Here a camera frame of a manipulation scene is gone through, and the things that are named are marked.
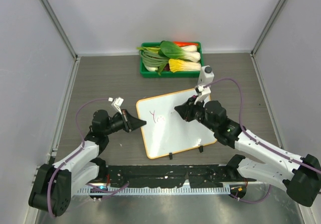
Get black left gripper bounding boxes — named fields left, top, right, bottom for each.
left=103, top=109, right=145, bottom=136

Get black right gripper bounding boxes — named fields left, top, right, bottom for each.
left=176, top=95, right=218, bottom=132

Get orange-framed whiteboard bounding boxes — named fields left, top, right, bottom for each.
left=136, top=89, right=217, bottom=159

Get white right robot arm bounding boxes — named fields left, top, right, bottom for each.
left=174, top=97, right=320, bottom=207

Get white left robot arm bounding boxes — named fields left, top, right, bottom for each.
left=28, top=109, right=147, bottom=217

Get green plastic tray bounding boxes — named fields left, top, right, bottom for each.
left=140, top=42, right=204, bottom=78

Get white plastic bottle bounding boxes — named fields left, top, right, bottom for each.
left=197, top=65, right=214, bottom=85

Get yellow-leaf cabbage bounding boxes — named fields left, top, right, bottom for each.
left=169, top=59, right=201, bottom=73

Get white radish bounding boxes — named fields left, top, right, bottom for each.
left=145, top=66, right=158, bottom=72

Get green long beans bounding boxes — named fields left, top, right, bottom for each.
left=137, top=47, right=169, bottom=67

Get green bok choy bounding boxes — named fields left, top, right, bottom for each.
left=158, top=41, right=201, bottom=62

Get orange carrot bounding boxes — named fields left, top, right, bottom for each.
left=173, top=41, right=199, bottom=47

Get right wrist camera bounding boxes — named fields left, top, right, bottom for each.
left=194, top=84, right=211, bottom=105

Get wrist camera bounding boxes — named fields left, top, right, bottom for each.
left=108, top=97, right=124, bottom=114
left=194, top=84, right=211, bottom=105

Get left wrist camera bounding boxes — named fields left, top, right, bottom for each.
left=108, top=97, right=124, bottom=114

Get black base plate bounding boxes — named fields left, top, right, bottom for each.
left=89, top=164, right=250, bottom=188

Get white slotted cable duct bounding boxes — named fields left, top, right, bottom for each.
left=43, top=185, right=231, bottom=196

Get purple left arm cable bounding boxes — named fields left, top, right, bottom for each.
left=47, top=97, right=130, bottom=218

